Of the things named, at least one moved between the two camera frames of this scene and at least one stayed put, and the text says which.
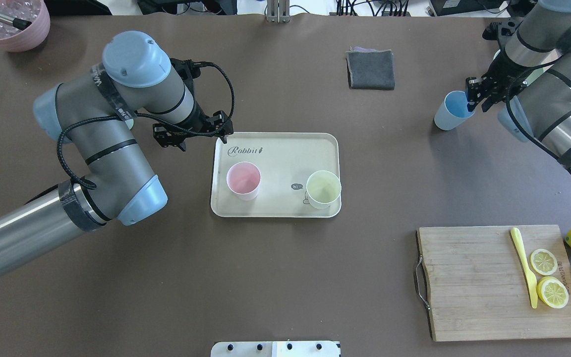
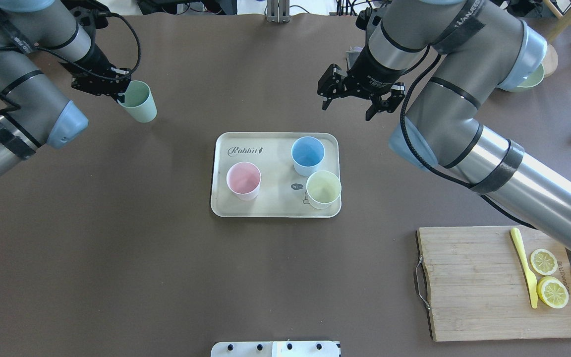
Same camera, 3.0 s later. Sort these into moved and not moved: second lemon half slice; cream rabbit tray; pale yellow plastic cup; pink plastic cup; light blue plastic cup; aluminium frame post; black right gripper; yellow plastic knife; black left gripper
Moved: black left gripper; black right gripper; light blue plastic cup
Not moved: aluminium frame post; second lemon half slice; pink plastic cup; cream rabbit tray; yellow plastic knife; pale yellow plastic cup
